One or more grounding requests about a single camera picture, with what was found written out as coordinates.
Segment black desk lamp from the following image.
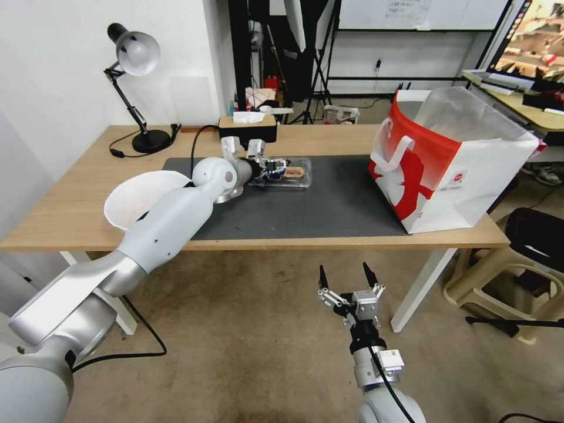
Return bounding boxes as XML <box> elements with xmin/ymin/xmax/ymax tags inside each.
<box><xmin>103</xmin><ymin>22</ymin><xmax>173</xmax><ymax>155</ymax></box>

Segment computer monitor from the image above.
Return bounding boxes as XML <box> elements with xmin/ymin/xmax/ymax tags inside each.
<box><xmin>484</xmin><ymin>0</ymin><xmax>564</xmax><ymax>89</ymax></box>

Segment black seat cushion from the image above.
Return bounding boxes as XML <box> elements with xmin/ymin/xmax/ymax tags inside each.
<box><xmin>501</xmin><ymin>207</ymin><xmax>564</xmax><ymax>270</ymax></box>

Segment black stand leg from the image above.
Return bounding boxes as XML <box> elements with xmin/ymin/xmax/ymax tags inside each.
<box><xmin>465</xmin><ymin>313</ymin><xmax>564</xmax><ymax>339</ymax></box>

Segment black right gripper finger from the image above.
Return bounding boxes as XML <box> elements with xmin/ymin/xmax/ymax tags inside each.
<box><xmin>362</xmin><ymin>261</ymin><xmax>388</xmax><ymax>305</ymax></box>
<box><xmin>314</xmin><ymin>264</ymin><xmax>351</xmax><ymax>311</ymax></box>

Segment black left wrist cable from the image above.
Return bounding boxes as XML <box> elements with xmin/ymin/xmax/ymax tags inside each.
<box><xmin>189</xmin><ymin>125</ymin><xmax>221</xmax><ymax>186</ymax></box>

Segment wooden table with white legs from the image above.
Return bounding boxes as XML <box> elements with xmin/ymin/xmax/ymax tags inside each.
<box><xmin>0</xmin><ymin>124</ymin><xmax>511</xmax><ymax>335</ymax></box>

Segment whiteboard with black frame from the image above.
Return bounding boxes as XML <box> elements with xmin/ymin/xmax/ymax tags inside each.
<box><xmin>335</xmin><ymin>0</ymin><xmax>515</xmax><ymax>32</ymax></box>

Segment black light stand tripod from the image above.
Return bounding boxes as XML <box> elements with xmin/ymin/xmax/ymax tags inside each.
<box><xmin>288</xmin><ymin>0</ymin><xmax>349</xmax><ymax>126</ymax></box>

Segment white softbox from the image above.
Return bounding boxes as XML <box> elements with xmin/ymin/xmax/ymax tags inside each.
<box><xmin>283</xmin><ymin>0</ymin><xmax>308</xmax><ymax>50</ymax></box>

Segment clear plastic takeout container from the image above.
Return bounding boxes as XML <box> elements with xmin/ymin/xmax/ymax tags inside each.
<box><xmin>246</xmin><ymin>157</ymin><xmax>314</xmax><ymax>191</ymax></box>

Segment beige plastic stool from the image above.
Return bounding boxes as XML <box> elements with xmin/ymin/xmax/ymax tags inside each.
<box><xmin>442</xmin><ymin>248</ymin><xmax>564</xmax><ymax>345</ymax></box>

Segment pale yellow side desk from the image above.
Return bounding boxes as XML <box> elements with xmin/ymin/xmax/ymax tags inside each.
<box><xmin>461</xmin><ymin>69</ymin><xmax>564</xmax><ymax>133</ymax></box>

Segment red and white takeout bag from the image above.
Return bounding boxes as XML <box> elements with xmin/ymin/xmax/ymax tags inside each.
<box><xmin>368</xmin><ymin>86</ymin><xmax>541</xmax><ymax>235</ymax></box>

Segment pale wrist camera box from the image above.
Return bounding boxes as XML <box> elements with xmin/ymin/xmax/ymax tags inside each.
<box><xmin>354</xmin><ymin>289</ymin><xmax>380</xmax><ymax>319</ymax></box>

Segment clear plastic bag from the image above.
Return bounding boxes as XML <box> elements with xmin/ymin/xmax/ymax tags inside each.
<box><xmin>323</xmin><ymin>104</ymin><xmax>361</xmax><ymax>126</ymax></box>

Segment dark grey table mat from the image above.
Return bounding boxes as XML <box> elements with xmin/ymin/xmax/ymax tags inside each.
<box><xmin>162</xmin><ymin>155</ymin><xmax>413</xmax><ymax>241</ymax></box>

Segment black tissue box wooden lid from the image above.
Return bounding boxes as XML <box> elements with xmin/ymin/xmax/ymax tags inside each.
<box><xmin>217</xmin><ymin>115</ymin><xmax>279</xmax><ymax>144</ymax></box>

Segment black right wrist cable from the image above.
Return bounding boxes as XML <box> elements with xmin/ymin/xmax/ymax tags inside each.
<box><xmin>369</xmin><ymin>345</ymin><xmax>417</xmax><ymax>423</ymax></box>

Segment white ladle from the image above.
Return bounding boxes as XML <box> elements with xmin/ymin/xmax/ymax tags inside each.
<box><xmin>258</xmin><ymin>104</ymin><xmax>295</xmax><ymax>117</ymax></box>

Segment grey sneakers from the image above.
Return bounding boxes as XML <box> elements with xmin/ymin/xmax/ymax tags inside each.
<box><xmin>521</xmin><ymin>162</ymin><xmax>564</xmax><ymax>187</ymax></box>

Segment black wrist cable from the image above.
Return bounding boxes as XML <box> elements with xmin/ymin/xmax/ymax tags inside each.
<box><xmin>189</xmin><ymin>125</ymin><xmax>221</xmax><ymax>186</ymax></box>
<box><xmin>369</xmin><ymin>345</ymin><xmax>417</xmax><ymax>423</ymax></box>

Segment black floor cable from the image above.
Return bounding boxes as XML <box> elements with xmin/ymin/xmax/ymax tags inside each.
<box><xmin>70</xmin><ymin>295</ymin><xmax>168</xmax><ymax>372</ymax></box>

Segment white round bowl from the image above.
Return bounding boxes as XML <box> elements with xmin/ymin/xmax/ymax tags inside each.
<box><xmin>103</xmin><ymin>170</ymin><xmax>189</xmax><ymax>235</ymax></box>

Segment white tissue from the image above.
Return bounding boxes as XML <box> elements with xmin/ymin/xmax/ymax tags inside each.
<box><xmin>232</xmin><ymin>110</ymin><xmax>266</xmax><ymax>125</ymax></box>

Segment black lamp cable with switch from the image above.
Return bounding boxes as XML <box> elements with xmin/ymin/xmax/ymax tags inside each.
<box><xmin>109</xmin><ymin>125</ymin><xmax>182</xmax><ymax>159</ymax></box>

